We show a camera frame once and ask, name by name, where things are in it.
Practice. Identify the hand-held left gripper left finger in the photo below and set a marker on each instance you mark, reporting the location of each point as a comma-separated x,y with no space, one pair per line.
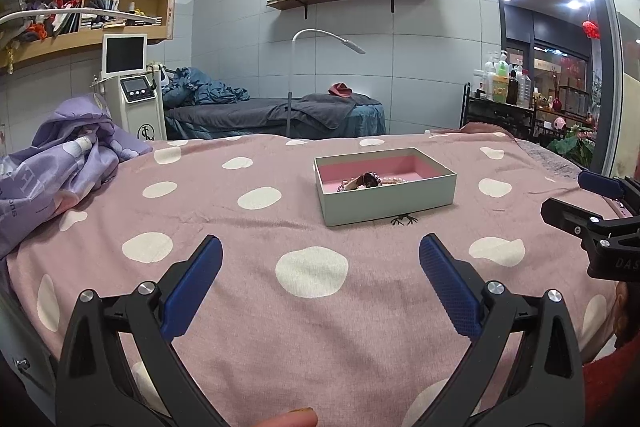
192,292

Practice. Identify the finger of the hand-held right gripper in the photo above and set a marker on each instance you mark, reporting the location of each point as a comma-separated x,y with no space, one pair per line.
600,184
565,212

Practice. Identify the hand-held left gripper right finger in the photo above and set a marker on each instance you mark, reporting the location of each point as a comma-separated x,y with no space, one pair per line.
450,292

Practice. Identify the pale green box pink lining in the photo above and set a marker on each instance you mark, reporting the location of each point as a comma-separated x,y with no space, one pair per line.
390,202

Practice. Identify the person's right hand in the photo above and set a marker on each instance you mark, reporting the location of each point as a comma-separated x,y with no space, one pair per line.
629,314

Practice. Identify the person's left hand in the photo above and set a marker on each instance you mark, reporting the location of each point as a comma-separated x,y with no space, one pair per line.
290,419

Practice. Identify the green potted plant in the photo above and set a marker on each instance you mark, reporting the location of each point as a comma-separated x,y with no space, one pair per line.
575,147

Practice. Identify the grey textured blanket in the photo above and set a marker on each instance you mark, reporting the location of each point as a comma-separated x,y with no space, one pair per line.
550,159

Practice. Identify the black claw ornament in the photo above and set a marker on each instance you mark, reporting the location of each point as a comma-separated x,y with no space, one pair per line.
402,221

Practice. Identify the pink polka dot blanket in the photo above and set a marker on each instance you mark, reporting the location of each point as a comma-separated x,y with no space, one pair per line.
250,227

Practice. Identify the black metal rack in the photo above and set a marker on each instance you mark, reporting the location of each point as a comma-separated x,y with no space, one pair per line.
495,112

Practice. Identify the group of toiletry bottles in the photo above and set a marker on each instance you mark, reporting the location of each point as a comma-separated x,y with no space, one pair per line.
500,82

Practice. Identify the red hanging ornament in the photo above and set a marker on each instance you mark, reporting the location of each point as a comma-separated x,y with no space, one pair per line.
591,29

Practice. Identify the white beauty machine with screen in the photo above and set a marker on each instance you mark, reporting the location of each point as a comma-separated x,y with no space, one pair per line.
142,117

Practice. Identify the blue massage bed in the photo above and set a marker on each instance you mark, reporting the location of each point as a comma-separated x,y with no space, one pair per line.
370,122

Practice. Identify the purple floral quilt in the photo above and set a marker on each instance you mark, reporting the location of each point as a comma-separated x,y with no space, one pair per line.
50,167

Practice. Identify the crumpled blue quilt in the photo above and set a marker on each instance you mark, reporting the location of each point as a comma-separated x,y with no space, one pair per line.
210,92

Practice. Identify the dark grey towel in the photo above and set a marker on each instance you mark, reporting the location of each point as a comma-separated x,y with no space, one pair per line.
320,107

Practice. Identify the red cloth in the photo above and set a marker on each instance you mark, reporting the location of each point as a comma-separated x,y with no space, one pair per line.
341,90

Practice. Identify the white floor lamp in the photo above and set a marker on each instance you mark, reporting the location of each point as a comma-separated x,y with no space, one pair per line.
352,47

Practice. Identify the grey bed frame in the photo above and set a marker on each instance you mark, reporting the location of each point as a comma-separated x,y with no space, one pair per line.
30,372

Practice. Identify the grey door frame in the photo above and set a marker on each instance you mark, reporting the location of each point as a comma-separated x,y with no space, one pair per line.
495,7

